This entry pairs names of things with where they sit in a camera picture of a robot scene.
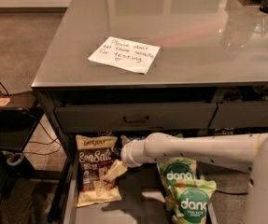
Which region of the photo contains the green dang chip bag middle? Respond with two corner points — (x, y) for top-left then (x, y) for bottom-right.
(157, 158), (197, 211)

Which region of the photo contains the black power cable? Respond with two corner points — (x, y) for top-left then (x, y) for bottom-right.
(216, 189), (249, 196)

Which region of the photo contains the black side cart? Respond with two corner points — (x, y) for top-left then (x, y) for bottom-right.
(0, 91), (44, 178)

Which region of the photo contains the brown sea salt chip bag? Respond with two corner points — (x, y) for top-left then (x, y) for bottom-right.
(76, 135), (121, 207)

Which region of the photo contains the grey cabinet with counter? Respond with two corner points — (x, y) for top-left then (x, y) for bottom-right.
(32, 0), (268, 224)

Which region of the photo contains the grey top left drawer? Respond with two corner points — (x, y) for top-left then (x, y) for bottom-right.
(54, 103), (217, 133)

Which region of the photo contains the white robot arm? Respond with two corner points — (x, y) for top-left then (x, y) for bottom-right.
(120, 133), (268, 224)

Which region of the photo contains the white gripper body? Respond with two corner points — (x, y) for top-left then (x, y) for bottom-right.
(120, 140), (147, 168)

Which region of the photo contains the grey drawer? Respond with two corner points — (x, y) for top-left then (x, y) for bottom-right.
(210, 101), (268, 129)
(54, 103), (217, 133)

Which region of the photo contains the white handwritten paper note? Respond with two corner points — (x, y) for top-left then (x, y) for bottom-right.
(88, 36), (160, 75)

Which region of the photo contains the green dang chip bag front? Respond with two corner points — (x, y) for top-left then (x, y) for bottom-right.
(171, 179), (217, 224)

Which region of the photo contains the open middle left drawer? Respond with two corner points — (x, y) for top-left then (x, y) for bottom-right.
(63, 132), (219, 224)

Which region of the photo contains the green dang chip bag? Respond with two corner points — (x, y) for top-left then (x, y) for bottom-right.
(157, 158), (197, 211)
(171, 179), (217, 224)

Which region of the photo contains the blue snack bag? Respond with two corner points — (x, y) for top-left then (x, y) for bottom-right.
(128, 136), (146, 141)

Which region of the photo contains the grey top right drawer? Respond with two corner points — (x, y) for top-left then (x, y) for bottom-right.
(210, 101), (268, 129)

